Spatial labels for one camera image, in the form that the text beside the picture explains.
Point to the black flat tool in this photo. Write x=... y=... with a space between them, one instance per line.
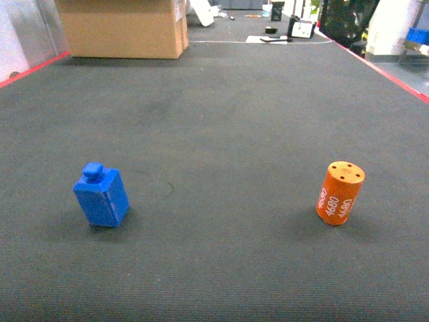
x=275 y=40

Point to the white paper sheet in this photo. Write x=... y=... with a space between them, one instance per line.
x=255 y=39

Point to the black tape roll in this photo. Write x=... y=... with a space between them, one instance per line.
x=270 y=30

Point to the white tilted panel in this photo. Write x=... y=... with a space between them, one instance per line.
x=202 y=9

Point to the blue bottle-shaped plastic part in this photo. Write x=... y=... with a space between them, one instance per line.
x=101 y=195

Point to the black and white device box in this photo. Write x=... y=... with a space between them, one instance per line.
x=298 y=28

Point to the orange cylindrical cap 4680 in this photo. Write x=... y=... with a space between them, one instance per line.
x=339 y=191

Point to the blue bin far right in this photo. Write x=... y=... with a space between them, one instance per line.
x=419 y=36

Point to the large cardboard box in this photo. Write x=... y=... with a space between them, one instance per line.
x=124 y=29

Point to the small black box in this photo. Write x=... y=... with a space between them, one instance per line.
x=276 y=10

